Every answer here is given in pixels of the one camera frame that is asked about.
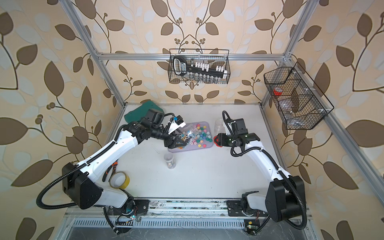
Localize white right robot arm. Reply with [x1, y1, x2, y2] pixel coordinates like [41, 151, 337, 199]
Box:
[214, 133, 308, 230]

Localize black wire basket right wall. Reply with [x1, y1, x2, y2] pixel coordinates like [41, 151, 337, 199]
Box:
[264, 63, 334, 130]

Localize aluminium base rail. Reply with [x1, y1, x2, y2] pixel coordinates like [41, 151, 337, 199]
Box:
[64, 197, 313, 230]

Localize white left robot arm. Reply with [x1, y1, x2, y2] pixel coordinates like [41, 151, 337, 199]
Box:
[36, 119, 186, 210]

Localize red lidded jar in basket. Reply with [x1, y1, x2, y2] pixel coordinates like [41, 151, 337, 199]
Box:
[273, 87, 284, 97]

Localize black wire basket back wall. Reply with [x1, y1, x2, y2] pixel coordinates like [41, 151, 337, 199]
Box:
[168, 48, 231, 84]

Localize black wire basket wall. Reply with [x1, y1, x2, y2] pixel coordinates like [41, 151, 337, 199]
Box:
[264, 63, 334, 130]
[168, 48, 231, 84]

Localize yellow tape roll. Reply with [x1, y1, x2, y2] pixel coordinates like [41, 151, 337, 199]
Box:
[109, 172, 130, 190]

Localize black socket set holder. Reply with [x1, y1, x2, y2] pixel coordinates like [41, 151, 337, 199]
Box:
[172, 56, 229, 79]

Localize orange black pliers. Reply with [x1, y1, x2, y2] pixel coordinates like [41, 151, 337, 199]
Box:
[102, 160, 118, 182]

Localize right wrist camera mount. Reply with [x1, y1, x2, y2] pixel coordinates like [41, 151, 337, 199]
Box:
[230, 119, 248, 137]

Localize red lidded clear jar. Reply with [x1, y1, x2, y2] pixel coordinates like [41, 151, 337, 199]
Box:
[181, 124, 200, 144]

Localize clear jar of star candies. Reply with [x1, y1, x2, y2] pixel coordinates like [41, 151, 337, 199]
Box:
[214, 118, 226, 136]

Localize pile of star candies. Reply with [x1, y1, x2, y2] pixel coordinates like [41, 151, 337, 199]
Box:
[188, 122, 214, 150]

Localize green plastic block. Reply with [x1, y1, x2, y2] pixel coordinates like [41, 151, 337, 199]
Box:
[124, 100, 164, 124]

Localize lilac plastic tray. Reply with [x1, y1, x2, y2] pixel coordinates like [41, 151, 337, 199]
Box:
[169, 122, 214, 153]

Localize aluminium frame post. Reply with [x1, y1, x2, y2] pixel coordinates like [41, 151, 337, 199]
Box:
[260, 0, 319, 109]

